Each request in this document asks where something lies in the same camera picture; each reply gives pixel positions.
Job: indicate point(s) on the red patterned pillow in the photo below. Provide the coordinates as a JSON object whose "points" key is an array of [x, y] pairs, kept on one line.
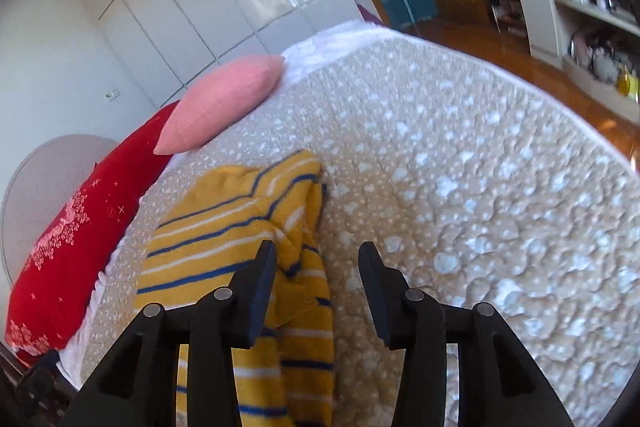
{"points": [[75, 227]]}

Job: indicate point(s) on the pink pillow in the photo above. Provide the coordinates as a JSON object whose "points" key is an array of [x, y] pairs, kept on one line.
{"points": [[220, 107]]}

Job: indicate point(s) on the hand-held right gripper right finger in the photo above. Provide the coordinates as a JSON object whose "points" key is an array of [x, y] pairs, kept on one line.
{"points": [[372, 277]]}

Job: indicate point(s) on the white bed sheet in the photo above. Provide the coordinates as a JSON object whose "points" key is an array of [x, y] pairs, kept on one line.
{"points": [[320, 52]]}

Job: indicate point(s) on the beige dotted quilt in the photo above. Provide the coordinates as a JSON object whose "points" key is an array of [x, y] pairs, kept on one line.
{"points": [[475, 207]]}

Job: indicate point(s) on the round grey headboard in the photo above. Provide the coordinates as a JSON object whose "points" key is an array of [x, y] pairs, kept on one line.
{"points": [[40, 187]]}

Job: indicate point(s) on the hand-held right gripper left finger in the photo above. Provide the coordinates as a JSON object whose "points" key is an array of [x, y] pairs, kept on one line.
{"points": [[260, 277]]}

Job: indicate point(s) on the yellow striped knit sweater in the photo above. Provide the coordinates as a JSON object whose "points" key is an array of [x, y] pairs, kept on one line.
{"points": [[240, 227]]}

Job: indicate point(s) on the white shelf unit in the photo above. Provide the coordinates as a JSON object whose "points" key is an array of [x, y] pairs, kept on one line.
{"points": [[580, 22]]}

